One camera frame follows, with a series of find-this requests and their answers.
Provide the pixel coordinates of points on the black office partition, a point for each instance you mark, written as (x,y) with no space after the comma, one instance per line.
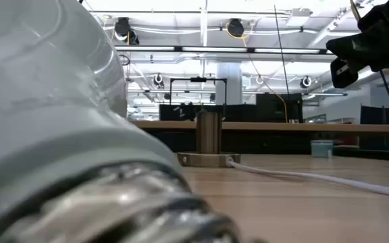
(382,115)
(181,113)
(275,108)

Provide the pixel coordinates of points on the small teal box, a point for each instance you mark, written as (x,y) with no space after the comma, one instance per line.
(321,148)

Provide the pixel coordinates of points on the white building pillar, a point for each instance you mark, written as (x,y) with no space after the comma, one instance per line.
(229,84)

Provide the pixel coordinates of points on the long linear ceiling light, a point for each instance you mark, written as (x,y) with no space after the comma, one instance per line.
(214,49)

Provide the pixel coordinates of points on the white flood light bulb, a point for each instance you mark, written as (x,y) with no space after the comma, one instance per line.
(46,118)

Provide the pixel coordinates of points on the wooden lamp socket base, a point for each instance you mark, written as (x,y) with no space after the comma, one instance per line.
(208,135)

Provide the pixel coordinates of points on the beige wooden desk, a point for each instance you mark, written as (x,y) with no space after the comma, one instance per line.
(282,127)

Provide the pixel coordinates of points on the black background rig frame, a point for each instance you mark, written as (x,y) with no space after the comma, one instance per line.
(198,79)

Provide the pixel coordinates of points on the black aluminium table frame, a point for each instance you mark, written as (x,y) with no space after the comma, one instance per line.
(370,155)

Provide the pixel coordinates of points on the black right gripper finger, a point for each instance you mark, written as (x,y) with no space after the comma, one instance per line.
(353,47)
(343,74)

